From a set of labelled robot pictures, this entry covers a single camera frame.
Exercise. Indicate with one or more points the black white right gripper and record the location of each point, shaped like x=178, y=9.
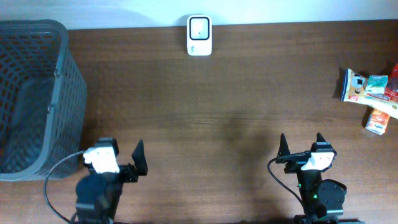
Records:
x=294, y=166

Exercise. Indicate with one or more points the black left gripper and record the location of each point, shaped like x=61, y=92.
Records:
x=126, y=173

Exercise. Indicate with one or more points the cream rice cracker bag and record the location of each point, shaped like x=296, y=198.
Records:
x=354, y=91

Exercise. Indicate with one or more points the orange Kleenex tissue pack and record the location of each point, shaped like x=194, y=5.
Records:
x=377, y=122

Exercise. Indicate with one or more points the green Kleenex tissue pack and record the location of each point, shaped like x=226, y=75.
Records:
x=376, y=84

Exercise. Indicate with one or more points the red snack bag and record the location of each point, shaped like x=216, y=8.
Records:
x=391, y=88

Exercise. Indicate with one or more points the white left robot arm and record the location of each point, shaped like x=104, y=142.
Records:
x=99, y=192

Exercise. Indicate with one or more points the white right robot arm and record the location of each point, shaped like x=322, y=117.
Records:
x=321, y=199

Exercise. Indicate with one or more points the white barcode scanner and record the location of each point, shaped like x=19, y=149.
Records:
x=199, y=35

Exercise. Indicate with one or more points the grey plastic mesh basket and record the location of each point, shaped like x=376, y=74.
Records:
x=43, y=100

